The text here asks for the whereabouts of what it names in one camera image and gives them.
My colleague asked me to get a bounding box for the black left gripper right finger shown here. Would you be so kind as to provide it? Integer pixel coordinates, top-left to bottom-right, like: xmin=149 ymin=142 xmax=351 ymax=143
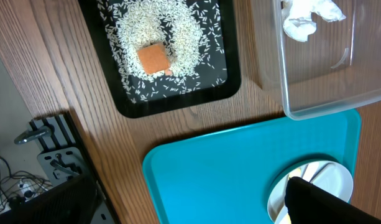
xmin=285 ymin=177 xmax=381 ymax=224

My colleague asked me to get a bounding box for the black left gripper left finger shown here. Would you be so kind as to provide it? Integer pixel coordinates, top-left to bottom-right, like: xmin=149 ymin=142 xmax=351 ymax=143
xmin=0 ymin=175 xmax=97 ymax=224

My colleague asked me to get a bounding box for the yellow plastic spoon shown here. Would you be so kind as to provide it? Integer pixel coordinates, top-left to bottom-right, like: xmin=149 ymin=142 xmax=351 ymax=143
xmin=288 ymin=167 xmax=302 ymax=179

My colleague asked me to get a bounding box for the orange food cube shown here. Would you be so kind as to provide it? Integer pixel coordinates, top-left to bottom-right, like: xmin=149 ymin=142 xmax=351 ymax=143
xmin=137 ymin=42 xmax=172 ymax=76

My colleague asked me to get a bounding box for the white napkin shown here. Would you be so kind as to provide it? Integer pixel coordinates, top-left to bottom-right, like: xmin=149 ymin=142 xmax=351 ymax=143
xmin=281 ymin=0 xmax=346 ymax=42

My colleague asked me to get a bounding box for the black food waste tray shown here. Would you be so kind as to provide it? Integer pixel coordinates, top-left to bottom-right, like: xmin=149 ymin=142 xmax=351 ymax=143
xmin=79 ymin=0 xmax=241 ymax=118

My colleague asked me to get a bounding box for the grey plate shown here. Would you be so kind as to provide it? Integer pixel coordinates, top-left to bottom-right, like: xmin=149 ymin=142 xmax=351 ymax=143
xmin=267 ymin=159 xmax=354 ymax=223

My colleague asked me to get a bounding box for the grey metal clamp lever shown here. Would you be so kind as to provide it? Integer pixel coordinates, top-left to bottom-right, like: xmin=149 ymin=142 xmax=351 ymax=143
xmin=14 ymin=126 xmax=52 ymax=145

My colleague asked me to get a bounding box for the teal plastic tray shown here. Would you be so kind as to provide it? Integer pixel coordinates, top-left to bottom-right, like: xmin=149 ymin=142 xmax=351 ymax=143
xmin=142 ymin=110 xmax=361 ymax=223

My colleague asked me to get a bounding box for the clear plastic bin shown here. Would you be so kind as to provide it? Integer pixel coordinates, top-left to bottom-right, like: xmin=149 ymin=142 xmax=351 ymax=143
xmin=250 ymin=0 xmax=381 ymax=120

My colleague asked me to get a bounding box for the pile of white rice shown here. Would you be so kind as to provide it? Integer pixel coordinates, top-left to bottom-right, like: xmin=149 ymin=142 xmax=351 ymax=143
xmin=97 ymin=0 xmax=228 ymax=104

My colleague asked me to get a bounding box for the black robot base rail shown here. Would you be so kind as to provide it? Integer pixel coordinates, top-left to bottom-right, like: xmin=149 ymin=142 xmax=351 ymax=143
xmin=27 ymin=112 xmax=119 ymax=223

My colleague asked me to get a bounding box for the tangle of floor cables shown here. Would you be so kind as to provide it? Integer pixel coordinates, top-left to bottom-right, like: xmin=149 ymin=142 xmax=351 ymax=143
xmin=0 ymin=144 xmax=54 ymax=215

